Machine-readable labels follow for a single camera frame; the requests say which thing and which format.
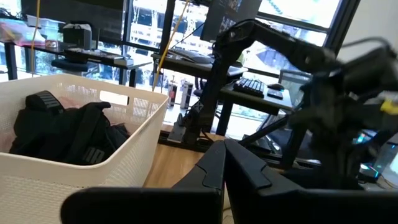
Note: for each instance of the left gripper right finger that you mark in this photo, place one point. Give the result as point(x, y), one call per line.
point(295, 208)

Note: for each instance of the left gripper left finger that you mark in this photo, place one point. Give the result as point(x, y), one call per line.
point(161, 205)

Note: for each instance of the black garment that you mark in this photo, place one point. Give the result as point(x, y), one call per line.
point(46, 130)

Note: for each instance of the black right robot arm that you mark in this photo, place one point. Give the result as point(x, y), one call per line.
point(224, 62)

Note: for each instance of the small yellow tag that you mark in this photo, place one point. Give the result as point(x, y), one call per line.
point(390, 106)

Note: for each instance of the white perforated plastic basket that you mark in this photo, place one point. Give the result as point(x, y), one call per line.
point(124, 174)

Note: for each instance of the mesh office chair backrest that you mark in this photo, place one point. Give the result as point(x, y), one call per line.
point(295, 84)

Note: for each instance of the laptop with lit screen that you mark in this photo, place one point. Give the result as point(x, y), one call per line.
point(388, 161)

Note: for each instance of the black computer mouse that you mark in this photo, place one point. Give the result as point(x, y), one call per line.
point(275, 87)

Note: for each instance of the small black flat device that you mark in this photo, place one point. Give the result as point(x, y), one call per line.
point(275, 94)

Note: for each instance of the computer tower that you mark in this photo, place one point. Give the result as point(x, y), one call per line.
point(186, 95)
point(172, 95)

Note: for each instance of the black desk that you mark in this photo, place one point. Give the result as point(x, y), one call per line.
point(102, 59)
point(252, 104)
point(192, 67)

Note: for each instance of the black keyboard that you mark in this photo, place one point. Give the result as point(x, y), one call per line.
point(248, 87)

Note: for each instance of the black office chair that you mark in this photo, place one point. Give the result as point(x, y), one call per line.
point(70, 65)

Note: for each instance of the black box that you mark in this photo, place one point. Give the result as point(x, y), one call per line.
point(77, 35)

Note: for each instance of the pink plastic bag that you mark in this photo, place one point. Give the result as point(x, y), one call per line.
point(18, 32)

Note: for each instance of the black frame post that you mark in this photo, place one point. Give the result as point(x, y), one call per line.
point(342, 25)
point(168, 25)

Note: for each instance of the black frame base rail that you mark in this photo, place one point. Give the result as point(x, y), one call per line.
point(169, 137)

